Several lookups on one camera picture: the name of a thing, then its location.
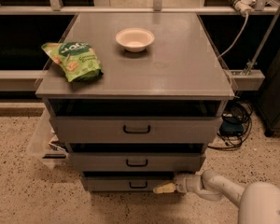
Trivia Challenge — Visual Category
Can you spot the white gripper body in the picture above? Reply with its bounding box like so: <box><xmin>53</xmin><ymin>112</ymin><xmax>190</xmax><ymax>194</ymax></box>
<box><xmin>174</xmin><ymin>174</ymin><xmax>203</xmax><ymax>193</ymax></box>

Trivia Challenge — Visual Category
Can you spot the grey middle drawer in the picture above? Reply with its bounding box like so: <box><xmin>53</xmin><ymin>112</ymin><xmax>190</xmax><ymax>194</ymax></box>
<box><xmin>70</xmin><ymin>153</ymin><xmax>206</xmax><ymax>172</ymax></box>

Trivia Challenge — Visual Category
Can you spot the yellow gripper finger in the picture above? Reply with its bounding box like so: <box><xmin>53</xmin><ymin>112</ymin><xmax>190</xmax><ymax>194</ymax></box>
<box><xmin>153</xmin><ymin>182</ymin><xmax>175</xmax><ymax>194</ymax></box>

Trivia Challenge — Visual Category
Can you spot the green snack bag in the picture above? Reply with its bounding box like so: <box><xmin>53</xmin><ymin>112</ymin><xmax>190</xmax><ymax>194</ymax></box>
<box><xmin>41</xmin><ymin>42</ymin><xmax>104</xmax><ymax>82</ymax></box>

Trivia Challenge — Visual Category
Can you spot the white paper bowl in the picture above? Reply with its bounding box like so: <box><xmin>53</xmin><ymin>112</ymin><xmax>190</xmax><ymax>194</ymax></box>
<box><xmin>116</xmin><ymin>28</ymin><xmax>155</xmax><ymax>52</ymax></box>

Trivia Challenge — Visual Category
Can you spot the white power cable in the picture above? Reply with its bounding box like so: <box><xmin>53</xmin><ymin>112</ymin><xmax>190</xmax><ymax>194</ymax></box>
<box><xmin>217</xmin><ymin>10</ymin><xmax>250</xmax><ymax>60</ymax></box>

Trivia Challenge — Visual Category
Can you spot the metal diagonal rod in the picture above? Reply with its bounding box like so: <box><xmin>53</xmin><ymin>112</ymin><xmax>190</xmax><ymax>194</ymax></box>
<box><xmin>242</xmin><ymin>5</ymin><xmax>280</xmax><ymax>76</ymax></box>

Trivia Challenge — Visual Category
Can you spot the white power strip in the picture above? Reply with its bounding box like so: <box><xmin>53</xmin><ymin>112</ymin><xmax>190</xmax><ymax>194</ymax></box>
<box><xmin>228</xmin><ymin>0</ymin><xmax>254</xmax><ymax>13</ymax></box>

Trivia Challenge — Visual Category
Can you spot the black cable bundle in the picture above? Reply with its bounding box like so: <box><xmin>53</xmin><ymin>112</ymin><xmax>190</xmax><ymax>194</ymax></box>
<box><xmin>207</xmin><ymin>98</ymin><xmax>254</xmax><ymax>151</ymax></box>

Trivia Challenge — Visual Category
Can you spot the dark cabinet at right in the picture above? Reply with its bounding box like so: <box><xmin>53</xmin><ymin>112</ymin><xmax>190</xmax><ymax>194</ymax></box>
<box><xmin>255</xmin><ymin>28</ymin><xmax>280</xmax><ymax>137</ymax></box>

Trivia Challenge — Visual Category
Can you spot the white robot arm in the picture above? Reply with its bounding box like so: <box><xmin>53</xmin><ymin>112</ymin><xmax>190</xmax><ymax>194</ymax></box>
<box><xmin>153</xmin><ymin>170</ymin><xmax>280</xmax><ymax>224</ymax></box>

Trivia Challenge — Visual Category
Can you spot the grey drawer cabinet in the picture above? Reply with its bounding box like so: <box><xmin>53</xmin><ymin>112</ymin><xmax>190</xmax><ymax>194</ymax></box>
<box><xmin>36</xmin><ymin>13</ymin><xmax>233</xmax><ymax>179</ymax></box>

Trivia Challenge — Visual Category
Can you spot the grey bottom drawer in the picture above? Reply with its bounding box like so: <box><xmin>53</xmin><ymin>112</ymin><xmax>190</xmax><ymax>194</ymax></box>
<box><xmin>81</xmin><ymin>176</ymin><xmax>172</xmax><ymax>192</ymax></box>

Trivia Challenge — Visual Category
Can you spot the grey drawer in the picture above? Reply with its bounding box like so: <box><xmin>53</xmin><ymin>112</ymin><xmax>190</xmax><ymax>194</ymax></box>
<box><xmin>81</xmin><ymin>176</ymin><xmax>172</xmax><ymax>192</ymax></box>
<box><xmin>70</xmin><ymin>153</ymin><xmax>206</xmax><ymax>172</ymax></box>
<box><xmin>49</xmin><ymin>117</ymin><xmax>222</xmax><ymax>144</ymax></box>

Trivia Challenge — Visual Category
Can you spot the grey top drawer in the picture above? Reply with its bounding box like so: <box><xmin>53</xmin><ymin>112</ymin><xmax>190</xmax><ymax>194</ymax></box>
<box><xmin>49</xmin><ymin>117</ymin><xmax>222</xmax><ymax>144</ymax></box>

